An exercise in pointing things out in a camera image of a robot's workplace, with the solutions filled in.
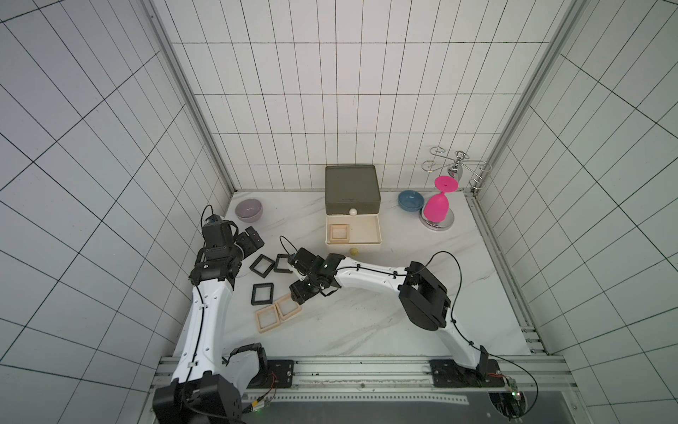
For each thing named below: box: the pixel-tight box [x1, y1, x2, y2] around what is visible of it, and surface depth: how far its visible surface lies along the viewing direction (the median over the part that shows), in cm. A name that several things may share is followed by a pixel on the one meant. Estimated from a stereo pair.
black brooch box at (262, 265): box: [248, 253, 276, 280], surface depth 97 cm
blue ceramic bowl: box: [398, 189, 425, 212], surface depth 116 cm
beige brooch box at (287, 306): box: [274, 292, 302, 321], surface depth 85 cm
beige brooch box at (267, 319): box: [255, 304, 281, 334], surface depth 84 cm
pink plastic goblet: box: [422, 174, 459, 224], surface depth 87 cm
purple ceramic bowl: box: [234, 197, 264, 223], surface depth 109 cm
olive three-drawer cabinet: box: [324, 164, 383, 244], surface depth 95 cm
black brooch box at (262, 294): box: [250, 282, 275, 306], surface depth 89 cm
